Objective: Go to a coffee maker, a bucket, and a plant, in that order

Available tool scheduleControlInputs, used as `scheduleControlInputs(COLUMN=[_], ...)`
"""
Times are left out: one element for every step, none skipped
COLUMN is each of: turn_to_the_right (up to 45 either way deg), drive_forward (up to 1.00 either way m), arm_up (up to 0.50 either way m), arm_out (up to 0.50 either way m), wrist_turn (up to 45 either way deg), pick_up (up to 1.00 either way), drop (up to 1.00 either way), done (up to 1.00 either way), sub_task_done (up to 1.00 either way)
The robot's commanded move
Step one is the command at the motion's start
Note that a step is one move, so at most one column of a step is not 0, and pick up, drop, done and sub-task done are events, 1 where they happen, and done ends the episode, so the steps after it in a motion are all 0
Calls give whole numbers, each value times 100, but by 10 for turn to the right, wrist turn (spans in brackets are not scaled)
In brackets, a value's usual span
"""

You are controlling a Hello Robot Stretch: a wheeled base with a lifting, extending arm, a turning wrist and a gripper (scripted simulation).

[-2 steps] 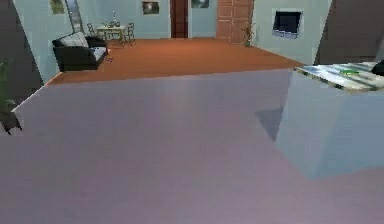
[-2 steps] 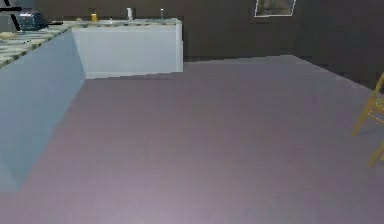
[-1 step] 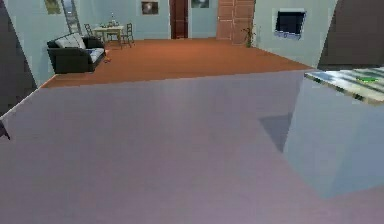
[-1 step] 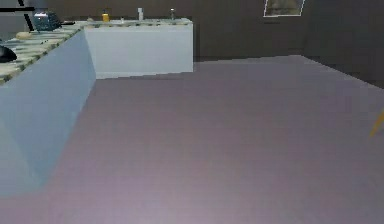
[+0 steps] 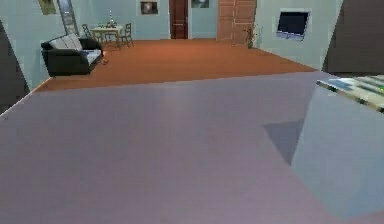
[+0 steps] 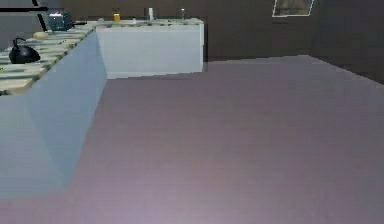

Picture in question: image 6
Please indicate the pale blue kitchen counter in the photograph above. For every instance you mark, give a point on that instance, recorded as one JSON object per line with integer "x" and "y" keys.
{"x": 150, "y": 50}

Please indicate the grey pepper shaker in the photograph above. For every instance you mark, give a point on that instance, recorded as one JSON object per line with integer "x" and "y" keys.
{"x": 182, "y": 13}

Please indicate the white bottle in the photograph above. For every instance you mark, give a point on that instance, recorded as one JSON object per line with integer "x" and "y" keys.
{"x": 151, "y": 14}

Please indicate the yellow jar with dark lid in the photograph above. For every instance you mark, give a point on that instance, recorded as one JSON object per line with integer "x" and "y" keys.
{"x": 116, "y": 16}

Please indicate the black pan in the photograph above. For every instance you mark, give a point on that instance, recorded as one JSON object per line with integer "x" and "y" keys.
{"x": 79, "y": 23}

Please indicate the tan round bread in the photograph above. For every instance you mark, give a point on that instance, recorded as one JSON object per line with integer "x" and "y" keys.
{"x": 40, "y": 35}

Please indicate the black kettle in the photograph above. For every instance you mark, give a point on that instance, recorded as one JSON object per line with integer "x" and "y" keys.
{"x": 22, "y": 53}

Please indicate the white framed wall picture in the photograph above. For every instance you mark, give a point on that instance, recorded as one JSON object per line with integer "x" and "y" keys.
{"x": 292, "y": 8}

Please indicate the black wall shelf bracket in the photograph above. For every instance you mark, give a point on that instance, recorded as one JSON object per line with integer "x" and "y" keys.
{"x": 23, "y": 9}

